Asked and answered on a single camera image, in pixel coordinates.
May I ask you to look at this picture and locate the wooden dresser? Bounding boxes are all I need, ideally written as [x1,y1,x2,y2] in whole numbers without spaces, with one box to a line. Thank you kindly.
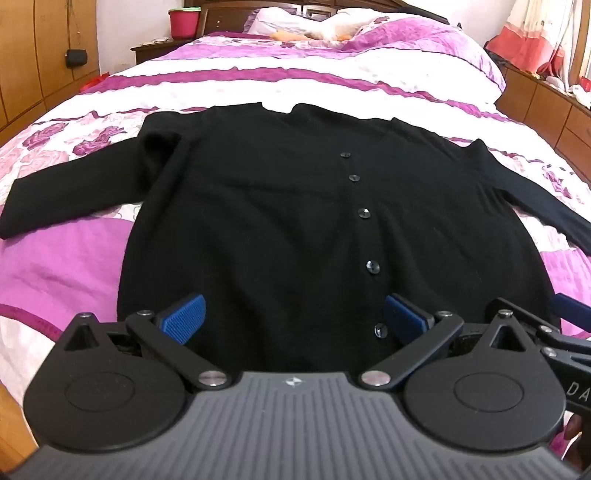
[496,62,591,163]

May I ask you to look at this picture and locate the red plastic bucket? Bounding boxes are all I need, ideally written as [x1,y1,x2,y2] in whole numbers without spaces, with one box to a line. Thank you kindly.
[167,7,202,40]

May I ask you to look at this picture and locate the purple white folded quilt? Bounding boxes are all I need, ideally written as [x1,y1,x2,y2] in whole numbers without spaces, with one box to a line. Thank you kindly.
[342,14,508,94]

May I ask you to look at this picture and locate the red white floral curtain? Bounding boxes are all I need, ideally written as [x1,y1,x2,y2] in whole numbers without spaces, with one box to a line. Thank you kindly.
[486,0,586,78]

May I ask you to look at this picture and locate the black button cardigan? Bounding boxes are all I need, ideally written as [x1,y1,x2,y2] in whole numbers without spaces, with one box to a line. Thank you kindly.
[0,102,591,376]

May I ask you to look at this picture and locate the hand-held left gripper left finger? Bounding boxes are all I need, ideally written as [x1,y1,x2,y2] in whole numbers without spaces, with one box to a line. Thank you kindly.
[61,294,232,389]

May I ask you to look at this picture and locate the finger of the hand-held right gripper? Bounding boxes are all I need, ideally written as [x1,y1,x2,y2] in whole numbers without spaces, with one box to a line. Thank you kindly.
[552,292,591,332]
[488,298,562,336]

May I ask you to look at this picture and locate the purple floral striped bedsheet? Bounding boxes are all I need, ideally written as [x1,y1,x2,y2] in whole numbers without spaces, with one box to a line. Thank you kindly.
[0,31,591,418]

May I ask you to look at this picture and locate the light wooden wardrobe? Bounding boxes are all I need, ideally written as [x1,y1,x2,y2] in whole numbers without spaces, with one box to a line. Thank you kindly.
[0,0,100,133]

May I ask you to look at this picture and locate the person's right hand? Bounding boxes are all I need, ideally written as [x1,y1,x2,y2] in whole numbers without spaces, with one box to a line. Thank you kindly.
[560,412,586,463]

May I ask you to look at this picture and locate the dark wooden headboard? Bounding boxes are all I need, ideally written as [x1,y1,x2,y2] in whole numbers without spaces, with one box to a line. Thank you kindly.
[182,0,452,34]

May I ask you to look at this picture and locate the dark wooden nightstand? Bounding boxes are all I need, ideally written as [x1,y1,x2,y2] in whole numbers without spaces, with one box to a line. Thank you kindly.
[130,38,191,66]

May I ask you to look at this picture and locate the purple frilled pillow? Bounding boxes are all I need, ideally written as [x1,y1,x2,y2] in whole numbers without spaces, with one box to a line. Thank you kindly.
[242,6,339,38]

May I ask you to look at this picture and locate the white goose plush toy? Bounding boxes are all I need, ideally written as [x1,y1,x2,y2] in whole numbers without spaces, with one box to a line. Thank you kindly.
[269,16,366,44]

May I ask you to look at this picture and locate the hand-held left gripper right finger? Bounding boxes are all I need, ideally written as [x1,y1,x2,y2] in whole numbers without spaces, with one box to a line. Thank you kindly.
[360,293,539,389]

